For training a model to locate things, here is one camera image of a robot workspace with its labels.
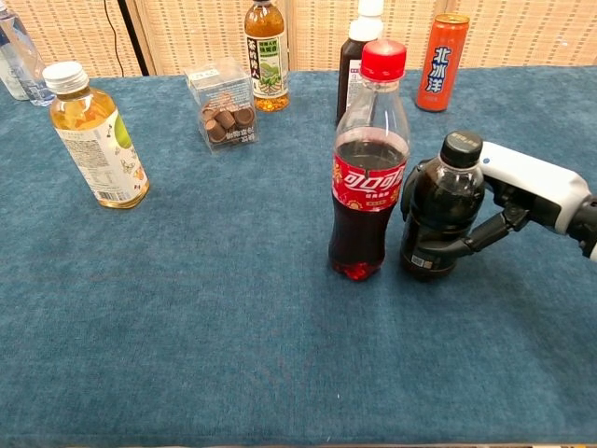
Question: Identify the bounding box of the thin black hanging cable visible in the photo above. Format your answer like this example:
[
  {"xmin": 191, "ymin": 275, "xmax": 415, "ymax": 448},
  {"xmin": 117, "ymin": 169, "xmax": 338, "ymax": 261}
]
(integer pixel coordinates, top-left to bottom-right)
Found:
[{"xmin": 103, "ymin": 0, "xmax": 124, "ymax": 77}]

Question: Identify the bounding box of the dark square bottle white cap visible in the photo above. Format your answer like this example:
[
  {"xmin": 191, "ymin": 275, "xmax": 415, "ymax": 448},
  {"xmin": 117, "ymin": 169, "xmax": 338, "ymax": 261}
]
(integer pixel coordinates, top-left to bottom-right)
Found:
[{"xmin": 335, "ymin": 18, "xmax": 385, "ymax": 126}]

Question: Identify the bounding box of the clear water bottle white cap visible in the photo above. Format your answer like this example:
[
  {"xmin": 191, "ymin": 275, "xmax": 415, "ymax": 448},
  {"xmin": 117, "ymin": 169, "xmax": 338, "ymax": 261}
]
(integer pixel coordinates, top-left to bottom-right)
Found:
[{"xmin": 0, "ymin": 3, "xmax": 57, "ymax": 108}]

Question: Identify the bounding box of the bamboo folding screen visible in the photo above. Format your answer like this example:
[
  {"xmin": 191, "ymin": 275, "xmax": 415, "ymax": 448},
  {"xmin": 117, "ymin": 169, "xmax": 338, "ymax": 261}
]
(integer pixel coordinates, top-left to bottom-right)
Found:
[{"xmin": 0, "ymin": 0, "xmax": 597, "ymax": 79}]

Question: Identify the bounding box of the tea bottle white cap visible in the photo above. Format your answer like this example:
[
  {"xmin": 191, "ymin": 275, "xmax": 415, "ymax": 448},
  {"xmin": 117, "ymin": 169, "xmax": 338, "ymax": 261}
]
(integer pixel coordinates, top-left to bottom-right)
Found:
[{"xmin": 41, "ymin": 61, "xmax": 151, "ymax": 210}]

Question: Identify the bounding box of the water bottle with blue cap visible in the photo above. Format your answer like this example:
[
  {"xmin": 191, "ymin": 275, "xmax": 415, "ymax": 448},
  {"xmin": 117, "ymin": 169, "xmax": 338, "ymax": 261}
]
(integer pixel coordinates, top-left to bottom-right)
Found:
[{"xmin": 0, "ymin": 40, "xmax": 30, "ymax": 102}]

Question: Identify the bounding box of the brown tea bottle green label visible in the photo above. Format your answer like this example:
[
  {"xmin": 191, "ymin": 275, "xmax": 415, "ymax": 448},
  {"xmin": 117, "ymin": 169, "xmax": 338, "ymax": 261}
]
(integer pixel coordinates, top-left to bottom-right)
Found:
[{"xmin": 243, "ymin": 0, "xmax": 291, "ymax": 113}]

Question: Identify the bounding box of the blue table cloth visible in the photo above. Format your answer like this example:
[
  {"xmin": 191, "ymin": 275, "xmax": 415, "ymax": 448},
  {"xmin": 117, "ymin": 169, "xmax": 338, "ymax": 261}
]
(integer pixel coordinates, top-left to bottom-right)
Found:
[{"xmin": 0, "ymin": 64, "xmax": 597, "ymax": 445}]

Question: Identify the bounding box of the clear box of chocolates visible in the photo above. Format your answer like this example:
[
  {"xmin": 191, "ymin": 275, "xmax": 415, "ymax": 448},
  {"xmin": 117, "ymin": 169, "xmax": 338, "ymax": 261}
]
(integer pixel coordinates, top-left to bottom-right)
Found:
[{"xmin": 182, "ymin": 57, "xmax": 260, "ymax": 156}]

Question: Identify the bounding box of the orange drink can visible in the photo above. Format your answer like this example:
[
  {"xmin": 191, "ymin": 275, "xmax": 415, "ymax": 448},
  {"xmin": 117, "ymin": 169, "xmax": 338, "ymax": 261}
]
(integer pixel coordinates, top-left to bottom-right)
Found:
[{"xmin": 414, "ymin": 12, "xmax": 471, "ymax": 114}]

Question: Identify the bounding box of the red cap dark bottle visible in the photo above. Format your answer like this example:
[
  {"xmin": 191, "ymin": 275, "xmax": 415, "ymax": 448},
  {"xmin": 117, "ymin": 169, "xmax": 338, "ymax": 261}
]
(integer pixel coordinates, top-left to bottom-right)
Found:
[{"xmin": 327, "ymin": 39, "xmax": 412, "ymax": 282}]

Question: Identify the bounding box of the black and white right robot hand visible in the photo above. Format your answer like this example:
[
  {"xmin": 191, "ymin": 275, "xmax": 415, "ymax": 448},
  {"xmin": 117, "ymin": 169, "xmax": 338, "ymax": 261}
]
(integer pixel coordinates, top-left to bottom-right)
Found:
[{"xmin": 400, "ymin": 141, "xmax": 590, "ymax": 259}]

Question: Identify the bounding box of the dark kvass bottle black cap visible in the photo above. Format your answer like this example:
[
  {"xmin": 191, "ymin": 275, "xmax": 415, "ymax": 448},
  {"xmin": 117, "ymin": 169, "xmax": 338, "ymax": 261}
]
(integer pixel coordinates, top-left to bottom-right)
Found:
[{"xmin": 399, "ymin": 130, "xmax": 487, "ymax": 283}]

